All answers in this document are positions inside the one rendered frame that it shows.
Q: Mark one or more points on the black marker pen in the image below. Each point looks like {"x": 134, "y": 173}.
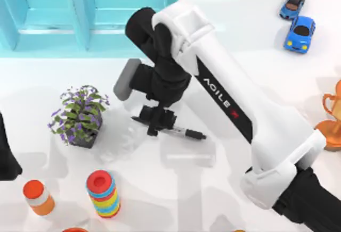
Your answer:
{"x": 192, "y": 133}

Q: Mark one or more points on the purple flower plant pot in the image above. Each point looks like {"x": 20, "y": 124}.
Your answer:
{"x": 80, "y": 117}

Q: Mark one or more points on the stack of coloured rings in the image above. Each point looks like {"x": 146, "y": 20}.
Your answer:
{"x": 104, "y": 194}

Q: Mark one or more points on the red round object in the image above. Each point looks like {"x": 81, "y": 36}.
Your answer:
{"x": 75, "y": 230}

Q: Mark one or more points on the small orange object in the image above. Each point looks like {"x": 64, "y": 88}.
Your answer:
{"x": 238, "y": 230}

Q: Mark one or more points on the orange bottle with red cap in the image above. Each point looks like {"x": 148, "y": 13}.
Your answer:
{"x": 38, "y": 198}

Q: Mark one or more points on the light blue rack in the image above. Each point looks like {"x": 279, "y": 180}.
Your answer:
{"x": 80, "y": 16}

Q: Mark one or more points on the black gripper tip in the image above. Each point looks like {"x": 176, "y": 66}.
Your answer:
{"x": 8, "y": 152}

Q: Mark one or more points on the bright blue toy car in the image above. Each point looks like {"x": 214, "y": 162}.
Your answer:
{"x": 299, "y": 35}

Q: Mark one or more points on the orange trophy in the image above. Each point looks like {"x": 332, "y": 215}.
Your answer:
{"x": 331, "y": 125}

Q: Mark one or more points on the dark blue toy car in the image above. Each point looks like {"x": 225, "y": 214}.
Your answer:
{"x": 292, "y": 5}

